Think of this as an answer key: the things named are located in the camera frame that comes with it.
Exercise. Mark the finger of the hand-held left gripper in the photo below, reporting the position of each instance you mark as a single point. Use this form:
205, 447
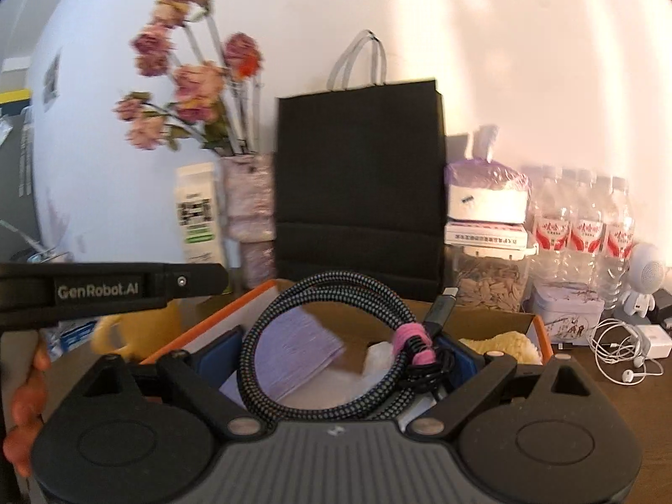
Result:
197, 281

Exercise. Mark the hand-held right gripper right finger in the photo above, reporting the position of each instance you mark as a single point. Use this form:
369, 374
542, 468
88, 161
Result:
467, 365

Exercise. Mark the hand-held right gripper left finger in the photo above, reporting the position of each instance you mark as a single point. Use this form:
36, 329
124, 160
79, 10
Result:
215, 357

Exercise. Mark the yellow white plush toy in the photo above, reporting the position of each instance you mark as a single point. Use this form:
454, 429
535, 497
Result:
504, 346

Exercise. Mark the purple knit pouch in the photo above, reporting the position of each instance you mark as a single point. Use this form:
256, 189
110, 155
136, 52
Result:
299, 346

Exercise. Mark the orange cardboard box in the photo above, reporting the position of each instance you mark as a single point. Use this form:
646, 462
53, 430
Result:
362, 320

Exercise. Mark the white plastic case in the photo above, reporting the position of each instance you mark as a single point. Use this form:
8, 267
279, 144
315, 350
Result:
341, 388

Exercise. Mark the person's left hand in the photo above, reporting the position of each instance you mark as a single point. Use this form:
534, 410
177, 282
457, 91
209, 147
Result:
29, 404

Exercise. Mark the yellow mug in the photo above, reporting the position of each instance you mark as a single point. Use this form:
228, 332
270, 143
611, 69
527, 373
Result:
142, 325

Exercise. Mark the white green milk carton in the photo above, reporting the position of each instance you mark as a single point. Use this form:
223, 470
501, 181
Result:
199, 210

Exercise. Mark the clear jar of seeds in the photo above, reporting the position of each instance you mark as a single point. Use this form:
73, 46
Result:
488, 283

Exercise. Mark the purple textured vase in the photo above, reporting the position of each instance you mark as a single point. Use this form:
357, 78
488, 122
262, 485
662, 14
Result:
249, 194

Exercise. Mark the white printed tin box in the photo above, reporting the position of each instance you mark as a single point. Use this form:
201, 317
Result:
567, 315

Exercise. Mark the flat white red box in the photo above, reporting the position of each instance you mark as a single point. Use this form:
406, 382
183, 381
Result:
488, 233

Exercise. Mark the purple tissue pack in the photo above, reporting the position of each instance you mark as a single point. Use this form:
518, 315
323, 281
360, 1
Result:
488, 205

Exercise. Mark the white charger block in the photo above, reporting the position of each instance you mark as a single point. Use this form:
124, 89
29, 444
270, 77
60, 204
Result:
656, 338

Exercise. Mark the black paper bag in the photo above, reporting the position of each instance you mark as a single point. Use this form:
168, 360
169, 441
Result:
362, 178

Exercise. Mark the dried pink rose bouquet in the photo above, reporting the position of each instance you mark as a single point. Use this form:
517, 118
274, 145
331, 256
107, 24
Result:
197, 84

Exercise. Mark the black power adapter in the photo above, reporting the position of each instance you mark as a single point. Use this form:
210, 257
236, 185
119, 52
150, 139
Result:
664, 317

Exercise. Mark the white robot shaped speaker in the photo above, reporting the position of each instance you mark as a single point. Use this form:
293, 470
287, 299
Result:
651, 273

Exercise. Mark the wall poster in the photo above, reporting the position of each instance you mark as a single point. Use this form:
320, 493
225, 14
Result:
51, 81

